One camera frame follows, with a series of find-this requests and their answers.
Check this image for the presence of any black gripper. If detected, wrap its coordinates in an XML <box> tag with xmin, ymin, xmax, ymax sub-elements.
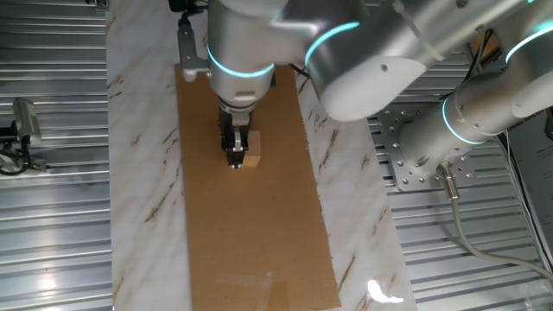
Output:
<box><xmin>218</xmin><ymin>105</ymin><xmax>252</xmax><ymax>170</ymax></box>

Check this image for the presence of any small wooden block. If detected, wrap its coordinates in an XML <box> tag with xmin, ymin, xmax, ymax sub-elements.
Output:
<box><xmin>240</xmin><ymin>130</ymin><xmax>263</xmax><ymax>169</ymax></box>

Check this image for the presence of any brown cardboard sheet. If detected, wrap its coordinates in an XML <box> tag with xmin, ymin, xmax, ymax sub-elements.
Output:
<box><xmin>174</xmin><ymin>63</ymin><xmax>342</xmax><ymax>311</ymax></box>

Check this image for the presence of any marble patterned sheet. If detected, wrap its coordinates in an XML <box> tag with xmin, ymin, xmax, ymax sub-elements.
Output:
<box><xmin>105</xmin><ymin>0</ymin><xmax>418</xmax><ymax>311</ymax></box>

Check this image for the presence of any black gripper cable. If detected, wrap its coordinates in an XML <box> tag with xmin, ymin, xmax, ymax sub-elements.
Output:
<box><xmin>288</xmin><ymin>63</ymin><xmax>310</xmax><ymax>79</ymax></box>

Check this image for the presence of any silver camera bracket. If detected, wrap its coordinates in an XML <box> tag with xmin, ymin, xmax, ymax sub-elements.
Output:
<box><xmin>176</xmin><ymin>21</ymin><xmax>212</xmax><ymax>83</ymax></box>

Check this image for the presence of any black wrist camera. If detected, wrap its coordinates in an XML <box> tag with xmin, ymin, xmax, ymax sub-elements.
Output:
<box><xmin>168</xmin><ymin>0</ymin><xmax>208</xmax><ymax>14</ymax></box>

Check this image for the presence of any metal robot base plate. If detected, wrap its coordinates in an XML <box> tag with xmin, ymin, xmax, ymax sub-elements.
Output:
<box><xmin>371</xmin><ymin>107</ymin><xmax>476</xmax><ymax>192</ymax></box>

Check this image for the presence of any thin black stand cable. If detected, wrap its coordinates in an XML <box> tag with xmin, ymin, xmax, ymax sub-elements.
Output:
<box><xmin>0</xmin><ymin>136</ymin><xmax>32</xmax><ymax>176</ymax></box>

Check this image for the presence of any grey camera on stand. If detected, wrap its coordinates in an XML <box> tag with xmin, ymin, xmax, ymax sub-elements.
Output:
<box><xmin>0</xmin><ymin>97</ymin><xmax>48</xmax><ymax>176</ymax></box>

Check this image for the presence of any grey base cable with connector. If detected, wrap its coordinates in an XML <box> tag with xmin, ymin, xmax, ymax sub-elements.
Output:
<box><xmin>435</xmin><ymin>162</ymin><xmax>553</xmax><ymax>282</ymax></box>

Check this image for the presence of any black cable bundle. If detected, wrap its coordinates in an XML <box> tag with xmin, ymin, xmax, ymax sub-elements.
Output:
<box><xmin>461</xmin><ymin>28</ymin><xmax>496</xmax><ymax>86</ymax></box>

